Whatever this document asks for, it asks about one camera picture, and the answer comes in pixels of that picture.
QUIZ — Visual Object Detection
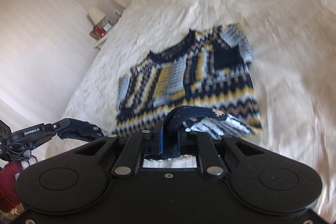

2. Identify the left hand in red glove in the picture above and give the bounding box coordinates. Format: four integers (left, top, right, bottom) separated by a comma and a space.
1, 156, 38, 215

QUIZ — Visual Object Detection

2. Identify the white table lamp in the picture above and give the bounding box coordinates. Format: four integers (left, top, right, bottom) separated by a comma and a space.
87, 6, 106, 26

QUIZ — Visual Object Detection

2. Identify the cream bedside table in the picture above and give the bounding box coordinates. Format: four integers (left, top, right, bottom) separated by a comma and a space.
94, 11, 122, 50

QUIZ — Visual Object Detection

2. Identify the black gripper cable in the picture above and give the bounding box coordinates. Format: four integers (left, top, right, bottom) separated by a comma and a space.
0, 140, 30, 162

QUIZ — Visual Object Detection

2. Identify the navy yellow white patterned sweater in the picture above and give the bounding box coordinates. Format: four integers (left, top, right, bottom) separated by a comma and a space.
56, 22, 263, 162

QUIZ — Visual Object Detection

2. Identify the red book on nightstand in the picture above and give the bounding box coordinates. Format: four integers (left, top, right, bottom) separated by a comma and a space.
89, 26, 106, 40

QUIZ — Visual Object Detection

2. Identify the cream floral embroidered bedspread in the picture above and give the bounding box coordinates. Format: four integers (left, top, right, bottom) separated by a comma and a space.
44, 0, 336, 217

